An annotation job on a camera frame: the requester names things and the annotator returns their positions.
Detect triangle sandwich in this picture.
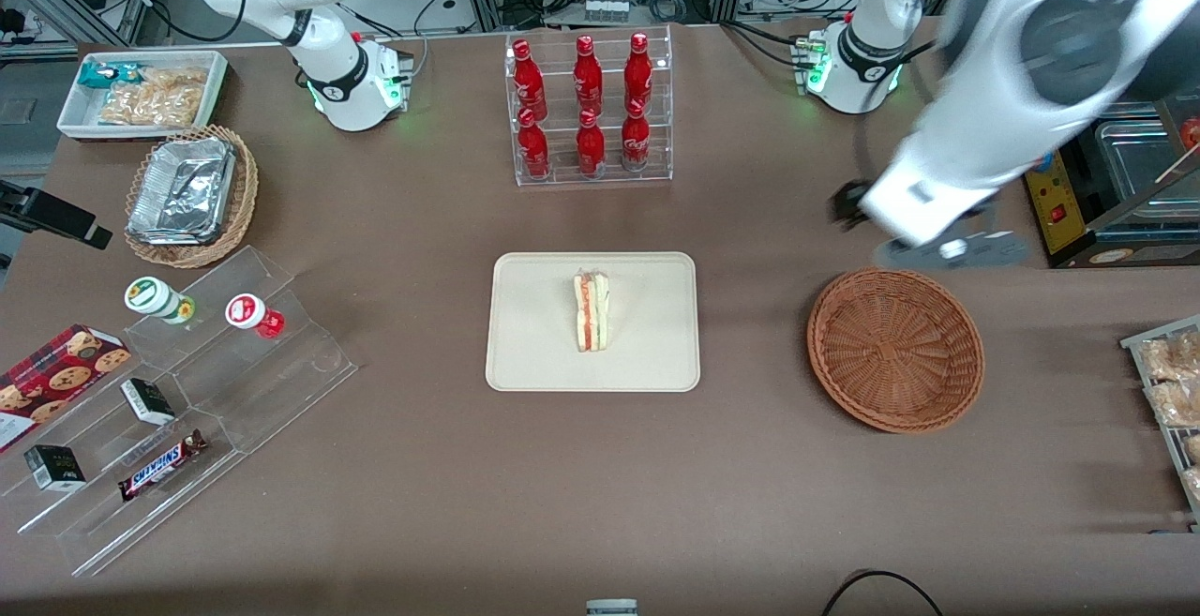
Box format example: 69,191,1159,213
573,268,611,353

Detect round brown wicker basket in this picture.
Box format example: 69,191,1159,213
806,266,986,435

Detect metal tray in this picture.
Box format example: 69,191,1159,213
1094,120,1200,225

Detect tray of packaged pastries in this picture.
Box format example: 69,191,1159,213
1119,314,1200,535

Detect cream rectangular plastic tray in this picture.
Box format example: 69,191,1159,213
484,251,702,394

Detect oval wicker basket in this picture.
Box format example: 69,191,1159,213
124,124,260,269

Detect black control box yellow panel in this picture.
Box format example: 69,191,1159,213
1021,143,1100,269

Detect red cola bottle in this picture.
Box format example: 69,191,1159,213
517,108,552,180
575,108,608,178
620,98,652,173
572,35,605,116
511,38,548,121
623,32,654,116

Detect glass display case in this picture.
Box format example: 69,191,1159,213
1048,96,1200,269

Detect clear acrylic bottle rack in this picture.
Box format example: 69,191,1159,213
503,24,674,188

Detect clear acrylic stepped display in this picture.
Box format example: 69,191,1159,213
0,245,359,578

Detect red lid drink bottle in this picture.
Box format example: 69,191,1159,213
224,293,286,339

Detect stack of foil trays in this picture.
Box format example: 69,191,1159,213
127,135,237,247

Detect clear bag of chips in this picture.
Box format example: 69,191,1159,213
97,83,205,128
139,67,210,94

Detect green lid drink bottle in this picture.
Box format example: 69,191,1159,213
124,276,197,325

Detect small black carton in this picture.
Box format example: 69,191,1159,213
119,377,176,427
23,443,87,492

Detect Snickers chocolate bar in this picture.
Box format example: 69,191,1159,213
117,428,209,503

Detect teal snack packet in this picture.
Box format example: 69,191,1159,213
77,61,143,91

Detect white rectangular snack bin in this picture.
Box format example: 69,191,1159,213
55,50,230,143

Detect red cookie box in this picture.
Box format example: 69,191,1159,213
0,323,133,454

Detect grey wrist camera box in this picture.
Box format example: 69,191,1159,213
876,230,1030,271

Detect black cable at arm base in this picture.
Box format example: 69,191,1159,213
720,20,805,47

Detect black looped cable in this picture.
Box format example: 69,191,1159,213
821,568,945,616

